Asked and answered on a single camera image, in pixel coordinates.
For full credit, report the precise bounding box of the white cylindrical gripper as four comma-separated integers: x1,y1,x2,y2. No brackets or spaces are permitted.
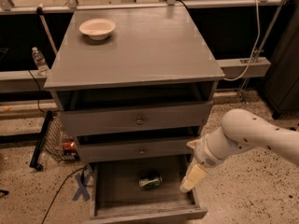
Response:
179,133,225,192

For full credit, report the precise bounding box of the green soda can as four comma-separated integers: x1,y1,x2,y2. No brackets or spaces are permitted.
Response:
138,175,163,190

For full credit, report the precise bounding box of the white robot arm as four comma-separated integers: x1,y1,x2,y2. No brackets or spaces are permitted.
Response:
179,109,299,192

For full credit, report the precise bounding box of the grey top drawer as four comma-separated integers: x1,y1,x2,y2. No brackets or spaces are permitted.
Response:
59,102,212,136

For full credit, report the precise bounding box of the grey middle drawer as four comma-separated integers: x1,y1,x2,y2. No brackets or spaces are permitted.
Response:
76,136,194,162

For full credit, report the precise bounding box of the grey open bottom drawer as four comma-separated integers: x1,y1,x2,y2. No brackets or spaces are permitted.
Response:
83,155,207,224

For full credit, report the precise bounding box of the grey wooden drawer cabinet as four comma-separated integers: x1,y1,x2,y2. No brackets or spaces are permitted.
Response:
43,6,225,165

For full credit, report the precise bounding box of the blue tape cross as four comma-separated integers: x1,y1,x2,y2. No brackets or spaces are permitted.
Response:
73,174,91,202

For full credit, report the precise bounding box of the dark grey side cabinet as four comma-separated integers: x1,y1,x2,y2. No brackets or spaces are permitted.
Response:
262,7,299,119

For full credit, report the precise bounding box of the orange object in basket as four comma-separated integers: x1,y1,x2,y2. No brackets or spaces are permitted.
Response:
62,141,77,153

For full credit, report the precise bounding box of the black bar on floor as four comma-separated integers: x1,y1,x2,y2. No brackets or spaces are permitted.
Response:
30,111,52,171

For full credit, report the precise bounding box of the white paper bowl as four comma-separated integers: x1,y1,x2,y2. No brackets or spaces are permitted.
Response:
79,19,116,40

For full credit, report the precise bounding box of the clear plastic water bottle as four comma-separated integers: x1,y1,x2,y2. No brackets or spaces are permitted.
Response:
32,47,50,77

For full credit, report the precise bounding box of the black floor cable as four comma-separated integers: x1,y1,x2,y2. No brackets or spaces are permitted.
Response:
40,166,85,224

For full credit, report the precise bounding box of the wire mesh basket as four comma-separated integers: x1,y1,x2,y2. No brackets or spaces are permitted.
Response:
43,117,78,161

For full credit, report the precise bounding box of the white cable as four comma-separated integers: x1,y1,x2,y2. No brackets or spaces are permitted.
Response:
222,0,262,82

